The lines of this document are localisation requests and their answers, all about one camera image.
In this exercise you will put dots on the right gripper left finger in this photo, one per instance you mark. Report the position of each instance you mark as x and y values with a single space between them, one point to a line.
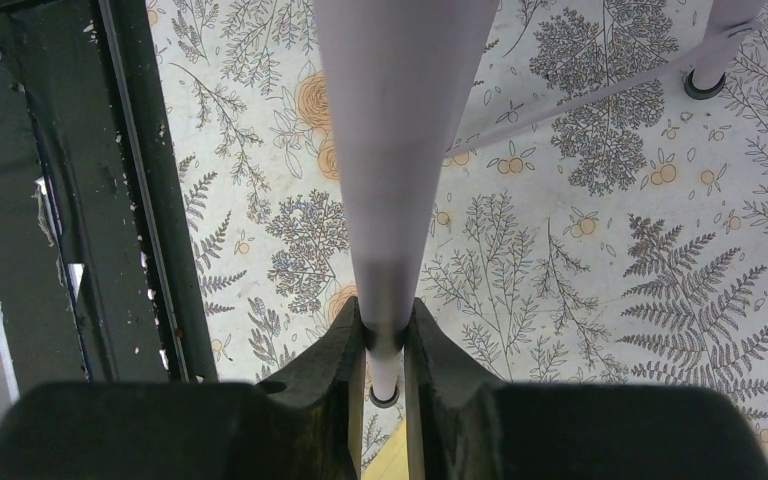
302 422

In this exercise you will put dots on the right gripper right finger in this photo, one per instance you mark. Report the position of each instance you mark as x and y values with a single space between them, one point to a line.
463 422

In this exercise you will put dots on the pink music stand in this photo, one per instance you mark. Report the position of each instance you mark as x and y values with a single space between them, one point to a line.
398 75

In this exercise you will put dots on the yellow sheet music page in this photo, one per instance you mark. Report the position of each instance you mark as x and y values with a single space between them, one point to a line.
391 462

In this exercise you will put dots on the floral table mat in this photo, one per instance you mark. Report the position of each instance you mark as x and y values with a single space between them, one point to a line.
624 241

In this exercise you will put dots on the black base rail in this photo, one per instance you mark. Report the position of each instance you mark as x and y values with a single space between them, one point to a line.
98 281

